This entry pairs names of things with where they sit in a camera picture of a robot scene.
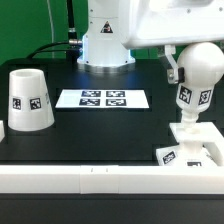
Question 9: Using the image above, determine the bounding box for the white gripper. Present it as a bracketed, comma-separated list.
[122, 0, 224, 84]

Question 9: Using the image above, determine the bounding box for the white lamp bulb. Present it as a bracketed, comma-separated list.
[176, 42, 224, 129]

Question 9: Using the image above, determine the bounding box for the white lamp base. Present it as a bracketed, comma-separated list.
[156, 122, 224, 167]

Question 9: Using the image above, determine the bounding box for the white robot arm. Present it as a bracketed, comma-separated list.
[78, 0, 224, 84]

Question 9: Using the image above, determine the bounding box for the white lamp shade cone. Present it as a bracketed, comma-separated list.
[8, 69, 54, 131]

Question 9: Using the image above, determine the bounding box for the white marker sheet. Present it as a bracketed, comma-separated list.
[56, 89, 149, 109]

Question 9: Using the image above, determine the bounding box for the black cable with connector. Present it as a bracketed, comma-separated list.
[26, 0, 84, 60]

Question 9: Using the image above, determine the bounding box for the white front wall bar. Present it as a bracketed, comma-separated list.
[0, 165, 224, 194]

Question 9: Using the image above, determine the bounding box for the thin grey cable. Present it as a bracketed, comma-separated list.
[46, 0, 56, 59]

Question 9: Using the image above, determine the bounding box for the white left wall block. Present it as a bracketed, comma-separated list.
[0, 120, 5, 142]

